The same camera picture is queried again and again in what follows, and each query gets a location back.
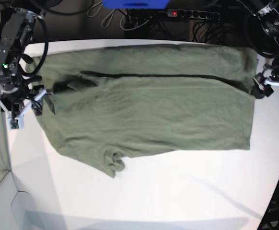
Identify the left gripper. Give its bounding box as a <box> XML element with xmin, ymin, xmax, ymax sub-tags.
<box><xmin>251</xmin><ymin>63</ymin><xmax>279</xmax><ymax>99</ymax></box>

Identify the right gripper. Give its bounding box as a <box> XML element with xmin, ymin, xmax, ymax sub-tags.
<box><xmin>0</xmin><ymin>85</ymin><xmax>53</xmax><ymax>119</ymax></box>

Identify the green t-shirt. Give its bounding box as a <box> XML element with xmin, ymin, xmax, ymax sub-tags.
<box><xmin>37</xmin><ymin>45</ymin><xmax>257</xmax><ymax>177</ymax></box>

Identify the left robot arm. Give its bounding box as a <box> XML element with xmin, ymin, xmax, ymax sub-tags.
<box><xmin>239</xmin><ymin>0</ymin><xmax>279</xmax><ymax>99</ymax></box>

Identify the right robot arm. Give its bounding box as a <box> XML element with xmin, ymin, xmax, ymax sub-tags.
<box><xmin>0</xmin><ymin>6</ymin><xmax>49</xmax><ymax>123</ymax></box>

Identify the black power strip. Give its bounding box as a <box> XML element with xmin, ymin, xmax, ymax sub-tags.
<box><xmin>167</xmin><ymin>9</ymin><xmax>221</xmax><ymax>21</ymax></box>

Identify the blue plastic bin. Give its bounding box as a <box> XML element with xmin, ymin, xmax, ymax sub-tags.
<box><xmin>102</xmin><ymin>0</ymin><xmax>169</xmax><ymax>9</ymax></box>

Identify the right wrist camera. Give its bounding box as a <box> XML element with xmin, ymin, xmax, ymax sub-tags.
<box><xmin>8</xmin><ymin>117</ymin><xmax>24</xmax><ymax>130</ymax></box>

